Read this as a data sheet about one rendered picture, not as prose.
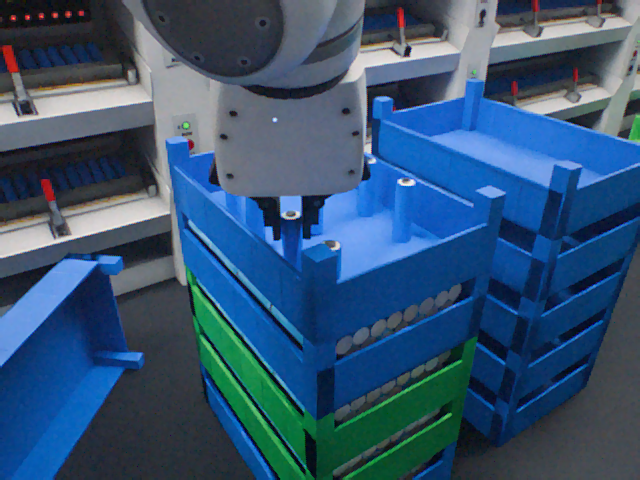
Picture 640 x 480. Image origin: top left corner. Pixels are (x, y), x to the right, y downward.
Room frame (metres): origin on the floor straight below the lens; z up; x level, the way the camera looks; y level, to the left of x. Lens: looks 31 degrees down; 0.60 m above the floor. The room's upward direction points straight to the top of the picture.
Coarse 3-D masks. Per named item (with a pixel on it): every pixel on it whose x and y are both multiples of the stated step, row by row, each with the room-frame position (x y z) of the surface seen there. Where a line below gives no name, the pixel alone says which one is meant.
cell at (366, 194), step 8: (368, 160) 0.52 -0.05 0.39; (376, 160) 0.52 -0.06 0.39; (376, 168) 0.52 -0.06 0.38; (360, 184) 0.52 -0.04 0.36; (368, 184) 0.52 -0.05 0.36; (360, 192) 0.52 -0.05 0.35; (368, 192) 0.52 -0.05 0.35; (360, 200) 0.52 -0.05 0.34; (368, 200) 0.52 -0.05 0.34; (360, 208) 0.52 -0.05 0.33; (368, 208) 0.52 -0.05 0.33; (368, 216) 0.52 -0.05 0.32
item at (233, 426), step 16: (208, 384) 0.53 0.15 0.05; (208, 400) 0.54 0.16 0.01; (224, 400) 0.55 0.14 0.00; (224, 416) 0.49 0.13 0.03; (240, 432) 0.45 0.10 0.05; (240, 448) 0.45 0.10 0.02; (256, 448) 0.46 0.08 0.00; (448, 448) 0.41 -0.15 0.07; (256, 464) 0.42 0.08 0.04; (432, 464) 0.42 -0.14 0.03; (448, 464) 0.41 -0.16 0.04
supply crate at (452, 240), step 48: (192, 192) 0.50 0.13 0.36; (384, 192) 0.54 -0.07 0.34; (432, 192) 0.48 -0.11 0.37; (480, 192) 0.42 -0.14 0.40; (240, 240) 0.41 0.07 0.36; (384, 240) 0.46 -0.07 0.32; (432, 240) 0.46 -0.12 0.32; (480, 240) 0.40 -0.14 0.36; (288, 288) 0.34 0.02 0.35; (336, 288) 0.32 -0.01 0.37; (384, 288) 0.34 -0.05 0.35; (432, 288) 0.37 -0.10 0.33; (336, 336) 0.32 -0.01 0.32
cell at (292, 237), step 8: (288, 216) 0.40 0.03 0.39; (296, 216) 0.40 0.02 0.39; (288, 224) 0.39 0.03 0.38; (296, 224) 0.39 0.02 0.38; (288, 232) 0.39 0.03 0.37; (296, 232) 0.39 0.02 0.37; (288, 240) 0.39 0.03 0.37; (296, 240) 0.39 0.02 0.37; (288, 248) 0.39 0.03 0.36; (296, 248) 0.39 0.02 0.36; (288, 256) 0.39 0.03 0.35; (296, 256) 0.39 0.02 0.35; (296, 264) 0.39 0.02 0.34
